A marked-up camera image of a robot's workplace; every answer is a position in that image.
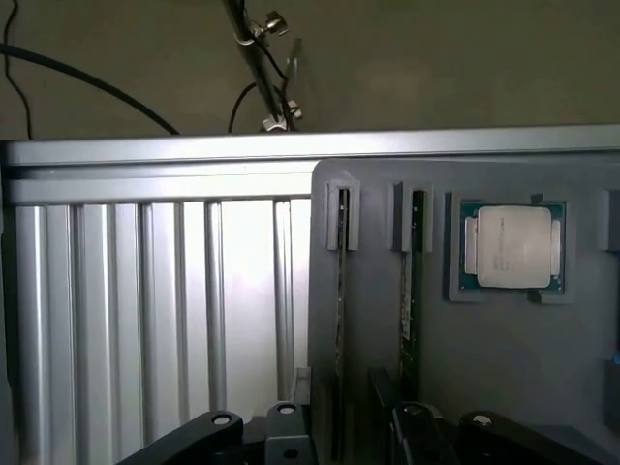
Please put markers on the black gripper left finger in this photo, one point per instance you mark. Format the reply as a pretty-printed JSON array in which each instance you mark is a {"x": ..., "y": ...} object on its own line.
[{"x": 290, "y": 436}]

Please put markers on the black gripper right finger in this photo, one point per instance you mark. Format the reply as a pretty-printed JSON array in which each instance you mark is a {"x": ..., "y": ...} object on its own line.
[{"x": 412, "y": 436}]

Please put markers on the grey parts rack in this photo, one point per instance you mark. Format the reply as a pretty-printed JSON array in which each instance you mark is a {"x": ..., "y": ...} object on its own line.
[{"x": 484, "y": 363}]

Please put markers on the silver CPU chip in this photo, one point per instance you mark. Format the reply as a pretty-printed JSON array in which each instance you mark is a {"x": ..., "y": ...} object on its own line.
[{"x": 513, "y": 247}]

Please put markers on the metal stand pole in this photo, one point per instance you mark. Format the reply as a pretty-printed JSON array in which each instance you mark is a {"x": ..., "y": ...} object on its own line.
[{"x": 257, "y": 72}]

